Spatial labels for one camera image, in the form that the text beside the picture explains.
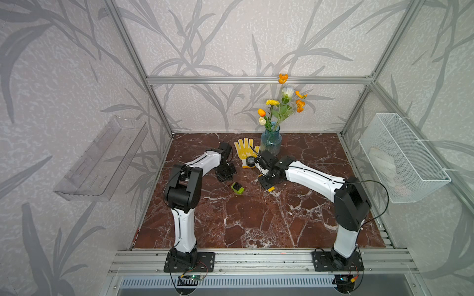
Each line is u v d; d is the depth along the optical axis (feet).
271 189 2.77
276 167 2.08
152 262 2.47
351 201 1.55
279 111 3.09
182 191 1.80
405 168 2.00
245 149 3.75
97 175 2.11
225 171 2.79
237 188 2.95
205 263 2.40
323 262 2.40
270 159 2.27
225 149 2.75
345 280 2.43
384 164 2.53
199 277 2.31
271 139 3.44
